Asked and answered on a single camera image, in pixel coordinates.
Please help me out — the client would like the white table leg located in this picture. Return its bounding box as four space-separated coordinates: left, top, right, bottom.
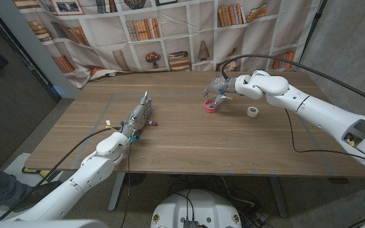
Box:
108 172 126 212

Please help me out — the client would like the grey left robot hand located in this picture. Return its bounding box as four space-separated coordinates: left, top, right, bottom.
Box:
120 91 154 139

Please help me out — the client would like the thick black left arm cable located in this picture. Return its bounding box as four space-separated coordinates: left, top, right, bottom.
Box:
0 126 122 221

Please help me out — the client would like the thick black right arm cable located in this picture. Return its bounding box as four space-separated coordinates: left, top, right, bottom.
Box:
221 53 365 111

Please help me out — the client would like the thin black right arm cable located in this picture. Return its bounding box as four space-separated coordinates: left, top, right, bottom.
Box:
284 108 365 166

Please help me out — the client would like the grey table leg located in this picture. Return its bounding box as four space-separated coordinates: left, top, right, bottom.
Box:
268 176 288 219

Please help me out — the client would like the power strip on floor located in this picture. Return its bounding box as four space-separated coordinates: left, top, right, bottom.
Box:
242 208 269 228

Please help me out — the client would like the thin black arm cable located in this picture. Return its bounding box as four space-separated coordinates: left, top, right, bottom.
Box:
284 108 365 166
118 147 132 228

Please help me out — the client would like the black backdrop stand pole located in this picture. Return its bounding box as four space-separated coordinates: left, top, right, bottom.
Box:
296 0 328 69

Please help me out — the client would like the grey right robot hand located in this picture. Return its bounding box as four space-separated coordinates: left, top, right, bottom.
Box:
201 75 237 110

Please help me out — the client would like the printed bookshelf backdrop cloth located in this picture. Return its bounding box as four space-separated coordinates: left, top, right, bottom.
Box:
11 0 323 89

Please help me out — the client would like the small pink cup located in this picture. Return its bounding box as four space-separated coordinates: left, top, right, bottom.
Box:
203 99 217 114

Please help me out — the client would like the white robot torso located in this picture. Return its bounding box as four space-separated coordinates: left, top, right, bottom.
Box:
150 189 243 228

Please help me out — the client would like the black shoe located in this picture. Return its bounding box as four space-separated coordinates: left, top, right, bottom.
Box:
13 180 63 212

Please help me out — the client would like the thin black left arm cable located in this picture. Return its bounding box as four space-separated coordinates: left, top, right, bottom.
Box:
118 147 132 228

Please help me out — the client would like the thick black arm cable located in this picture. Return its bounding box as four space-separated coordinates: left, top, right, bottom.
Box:
0 126 122 221
221 53 365 111

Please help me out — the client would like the white floor cable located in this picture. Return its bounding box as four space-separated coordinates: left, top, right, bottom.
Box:
221 175 256 207

